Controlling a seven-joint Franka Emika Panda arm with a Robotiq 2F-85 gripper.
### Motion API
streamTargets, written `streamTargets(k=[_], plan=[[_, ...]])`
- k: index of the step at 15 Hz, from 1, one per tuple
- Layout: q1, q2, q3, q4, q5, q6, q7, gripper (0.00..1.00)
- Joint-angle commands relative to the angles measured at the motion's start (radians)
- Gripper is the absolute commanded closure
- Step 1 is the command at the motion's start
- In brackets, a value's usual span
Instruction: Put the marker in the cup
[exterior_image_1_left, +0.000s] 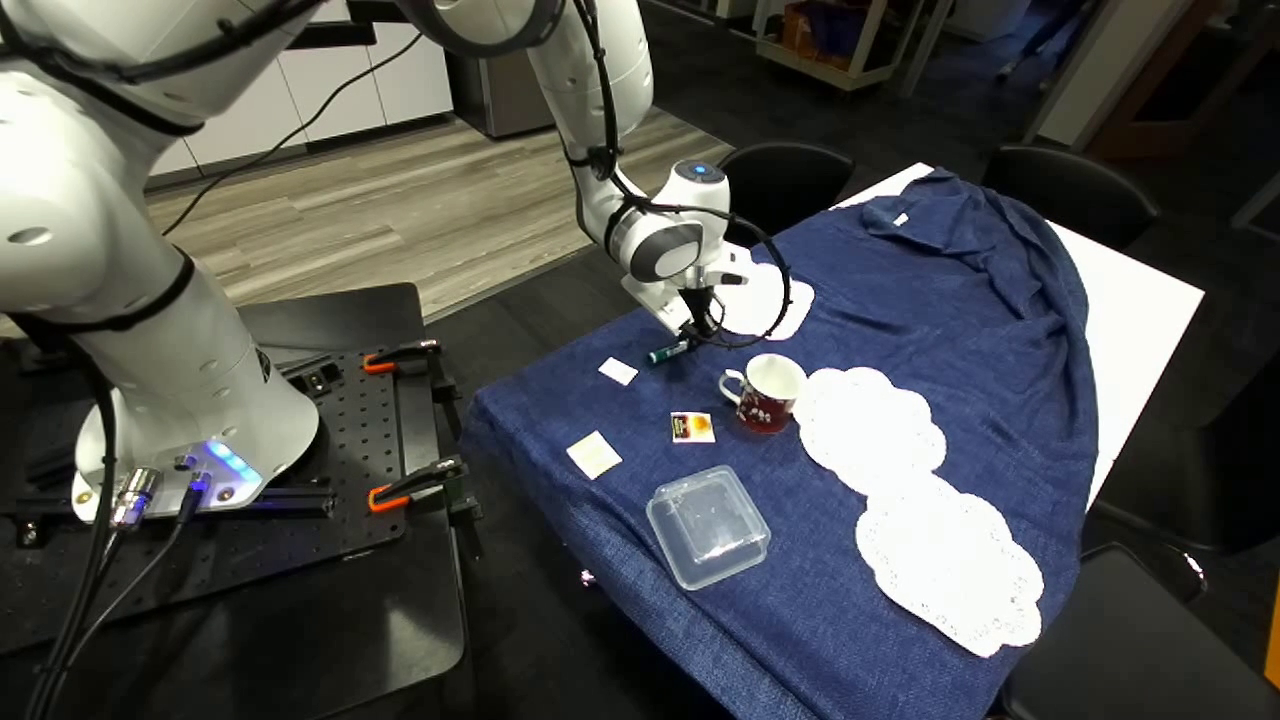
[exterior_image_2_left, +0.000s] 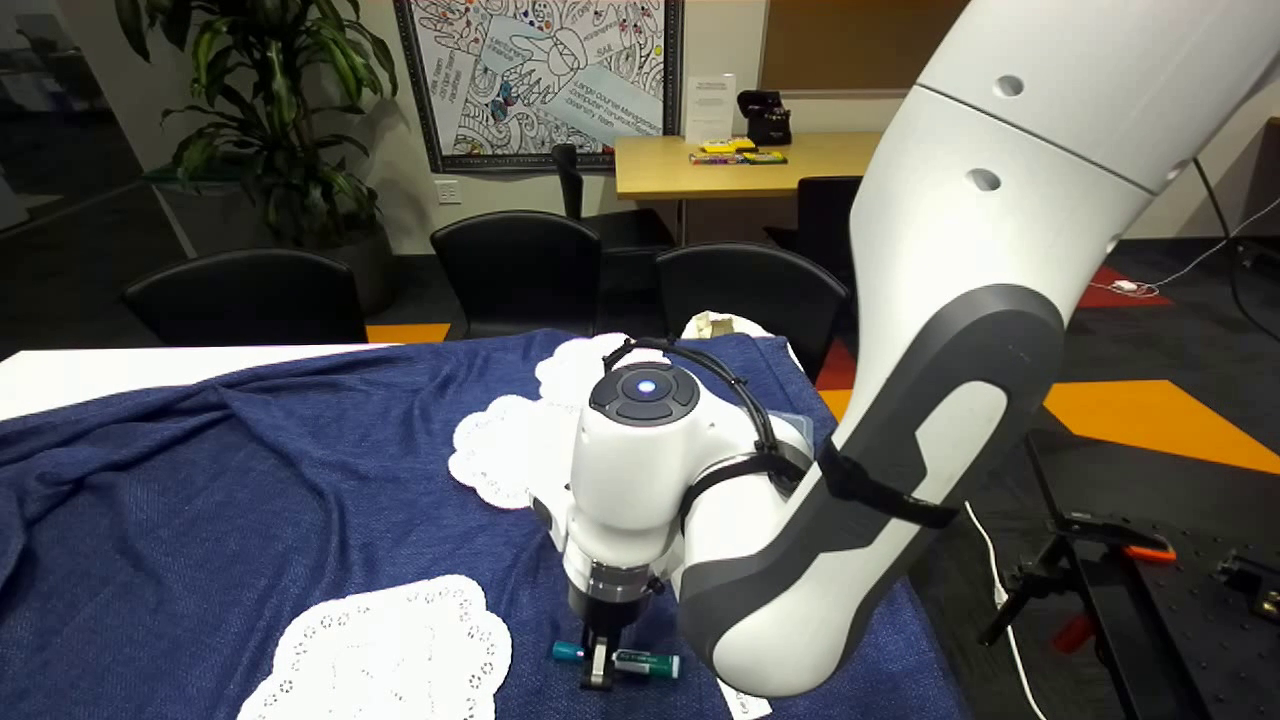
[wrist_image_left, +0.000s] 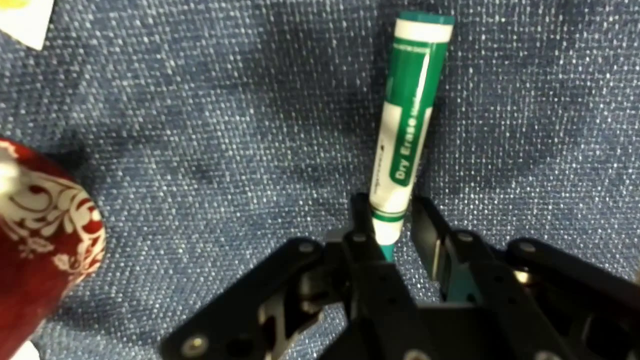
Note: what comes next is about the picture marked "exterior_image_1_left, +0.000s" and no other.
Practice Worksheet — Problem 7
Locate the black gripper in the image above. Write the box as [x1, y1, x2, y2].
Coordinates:
[665, 252, 747, 358]

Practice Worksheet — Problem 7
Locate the white paper doily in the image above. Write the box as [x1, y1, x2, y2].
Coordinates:
[714, 250, 819, 344]
[851, 472, 1047, 663]
[794, 365, 952, 496]

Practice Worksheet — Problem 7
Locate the small white paper packet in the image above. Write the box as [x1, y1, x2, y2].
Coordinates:
[595, 352, 643, 394]

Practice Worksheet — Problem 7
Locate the orange yellow tea packet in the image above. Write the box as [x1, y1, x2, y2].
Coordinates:
[668, 409, 721, 448]

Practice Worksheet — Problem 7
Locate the red patterned white mug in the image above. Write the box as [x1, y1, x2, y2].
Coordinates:
[715, 349, 809, 441]

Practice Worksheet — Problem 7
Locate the pale yellow paper packet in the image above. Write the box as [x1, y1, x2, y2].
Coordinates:
[564, 432, 630, 483]

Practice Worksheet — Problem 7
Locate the black office chair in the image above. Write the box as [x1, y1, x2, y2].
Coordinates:
[1006, 535, 1280, 720]
[715, 138, 856, 252]
[1085, 344, 1280, 604]
[982, 138, 1165, 252]

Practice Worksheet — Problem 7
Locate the clear plastic container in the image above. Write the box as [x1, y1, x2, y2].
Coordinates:
[643, 459, 777, 598]

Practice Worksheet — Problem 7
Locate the blue fabric cloth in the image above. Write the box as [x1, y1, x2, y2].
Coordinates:
[465, 169, 1105, 720]

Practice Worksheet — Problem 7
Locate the grey metal box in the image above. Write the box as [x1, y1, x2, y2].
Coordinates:
[452, 51, 564, 145]

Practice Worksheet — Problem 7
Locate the wooden shelf unit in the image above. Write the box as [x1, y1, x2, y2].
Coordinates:
[754, 0, 958, 97]

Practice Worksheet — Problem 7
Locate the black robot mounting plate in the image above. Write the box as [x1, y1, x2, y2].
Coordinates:
[0, 280, 472, 720]

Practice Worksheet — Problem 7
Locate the white low cabinet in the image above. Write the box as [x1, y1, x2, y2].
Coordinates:
[144, 16, 458, 185]

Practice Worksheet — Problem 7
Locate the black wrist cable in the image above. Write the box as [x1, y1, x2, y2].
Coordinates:
[573, 0, 795, 344]

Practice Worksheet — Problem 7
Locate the orange handled clamp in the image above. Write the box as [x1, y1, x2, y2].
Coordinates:
[355, 338, 452, 382]
[366, 457, 472, 520]

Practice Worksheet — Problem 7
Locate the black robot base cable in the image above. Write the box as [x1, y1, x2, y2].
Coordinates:
[16, 386, 218, 720]

